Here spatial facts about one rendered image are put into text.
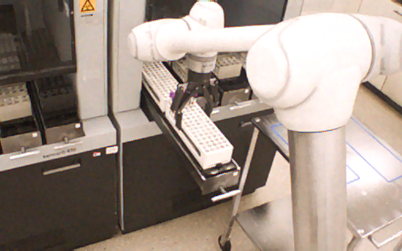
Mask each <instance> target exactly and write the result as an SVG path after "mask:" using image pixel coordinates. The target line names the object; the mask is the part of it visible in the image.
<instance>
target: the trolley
mask: <svg viewBox="0 0 402 251"><path fill-rule="evenodd" d="M251 123H252V125H251V128H250V131H249V137H248V141H247V144H246V147H245V154H244V157H243V161H242V166H241V173H240V176H239V177H238V182H237V184H236V186H235V189H234V190H237V189H239V191H240V193H238V194H236V195H233V198H232V202H231V205H230V211H229V214H228V218H227V221H226V227H225V230H224V234H222V235H220V236H219V238H218V242H219V245H220V247H221V249H222V250H223V251H231V248H232V247H231V242H230V240H231V236H230V232H231V230H232V227H233V224H234V220H236V222H237V223H238V225H239V226H240V227H241V228H242V229H243V231H244V232H245V234H246V235H247V237H248V238H249V240H250V241H251V243H252V244H253V246H254V247H255V248H256V250H257V251H295V249H294V230H293V221H292V215H293V212H292V193H291V194H288V195H284V196H282V197H280V198H277V199H275V200H273V201H271V202H268V203H264V204H261V205H260V206H257V207H253V208H250V209H248V210H244V211H242V212H239V213H237V214H236V212H237V208H238V204H239V200H240V198H241V194H242V188H243V186H244V184H245V180H246V177H247V174H248V171H249V165H250V162H251V159H252V155H253V150H254V146H255V143H256V139H257V135H258V131H259V132H260V133H261V134H262V135H263V136H264V137H265V138H266V139H267V140H268V141H269V143H270V144H271V145H272V146H273V147H274V148H275V149H276V150H277V151H278V152H279V154H280V155H281V156H282V157H283V158H284V159H285V160H286V161H287V162H288V163H289V154H288V135H287V129H285V128H284V127H283V126H282V125H281V124H280V122H279V121H278V119H277V117H276V113H272V114H266V115H262V116H259V117H255V118H252V121H251ZM345 130H346V188H347V198H346V209H347V219H346V227H347V228H348V229H349V230H350V232H351V233H352V234H353V235H354V236H353V238H352V240H351V241H350V243H349V242H348V241H347V240H346V247H347V251H357V249H358V247H359V245H360V244H361V242H362V241H363V239H365V238H368V240H369V241H370V242H372V244H373V245H374V246H375V247H376V248H377V249H379V248H380V247H382V246H383V245H386V244H388V243H389V242H391V241H393V240H395V239H397V238H398V237H400V236H402V230H401V231H400V232H399V233H398V234H395V235H393V236H392V237H390V238H388V239H386V240H385V241H383V242H381V243H379V242H378V241H377V240H376V239H374V237H373V235H372V234H375V233H376V232H377V231H379V230H382V229H384V228H385V227H387V226H390V225H392V224H393V223H394V222H397V221H398V220H400V219H402V154H401V153H400V152H398V151H397V150H396V149H394V148H393V146H391V145H390V144H389V143H388V142H387V141H386V140H385V139H384V138H383V137H382V136H381V135H380V134H378V133H377V132H375V131H374V130H373V129H371V128H370V127H369V126H368V125H367V124H366V123H364V122H363V121H362V120H361V119H360V118H359V117H358V116H357V115H356V114H354V113H353V112H352V115H351V117H350V119H349V121H348V122H347V123H346V124H345ZM401 250H402V238H401V239H400V241H398V243H397V244H396V246H395V247H394V248H393V250H392V251H401Z"/></svg>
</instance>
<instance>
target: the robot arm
mask: <svg viewBox="0 0 402 251"><path fill-rule="evenodd" d="M127 44H128V48H129V52H130V54H131V56H133V57H134V58H135V59H136V60H140V61H143V62H151V61H157V62H161V61H166V60H178V59H179V58H181V57H182V56H184V54H186V53H187V61H186V65H187V81H186V83H183V84H181V83H178V84H177V91H176V94H175V97H174V99H173V101H172V103H171V105H170V107H169V109H170V111H171V112H173V113H174V114H175V120H176V128H177V129H178V130H179V131H180V130H181V127H182V121H183V114H184V113H183V112H182V110H183V109H184V107H185V106H186V104H187V102H188V101H189V99H190V98H192V97H193V95H196V94H202V92H203V94H204V95H205V97H206V99H207V101H208V102H207V103H206V105H205V114H206V115H207V116H208V117H209V118H210V117H211V113H212V112H213V108H215V104H219V100H218V88H217V86H218V80H217V79H216V78H215V77H212V79H211V73H212V71H213V70H214V69H215V63H216V57H217V55H218V54H217V53H218V52H244V51H248V54H247V57H246V61H245V64H246V72H247V76H248V80H249V85H250V86H251V88H252V90H253V92H254V94H255V95H256V96H257V97H258V98H259V99H260V100H261V101H262V102H264V103H265V104H267V105H269V106H271V107H272V108H273V109H274V111H275V113H276V117H277V119H278V121H279V122H280V124H281V125H282V126H283V127H284V128H285V129H287V135H288V154H289V164H290V173H291V182H290V183H291V193H292V212H293V215H292V221H293V230H294V249H295V251H347V247H346V235H347V227H346V219H347V209H346V198H347V188H346V130H345V124H346V123H347V122H348V121H349V119H350V117H351V115H352V110H353V106H354V101H355V99H356V95H357V92H358V87H359V84H360V83H364V82H365V81H368V80H371V79H375V78H377V77H378V76H379V75H384V76H388V75H393V74H396V73H398V72H402V23H400V22H399V21H397V20H395V19H392V18H389V17H378V16H372V15H363V14H352V13H344V14H342V13H336V14H335V13H319V14H312V15H304V16H300V17H296V18H293V19H291V18H290V19H288V20H285V21H282V22H280V23H278V25H257V26H248V27H239V28H230V29H225V28H224V13H223V9H222V7H221V6H220V5H218V4H217V3H215V2H209V1H199V2H197V3H196V4H195V5H194V6H193V8H192V9H191V12H190V13H189V15H187V16H186V17H183V18H181V19H160V20H155V21H148V22H145V23H144V24H142V25H139V26H137V27H136V28H134V29H132V30H131V31H130V33H129V35H128V37H127ZM209 84H211V92H212V98H213V100H212V99H211V97H210V95H209V92H208V90H207V87H208V86H209ZM185 87H186V88H187V89H186V90H185ZM189 91H190V92H191V93H189ZM184 92H185V93H184Z"/></svg>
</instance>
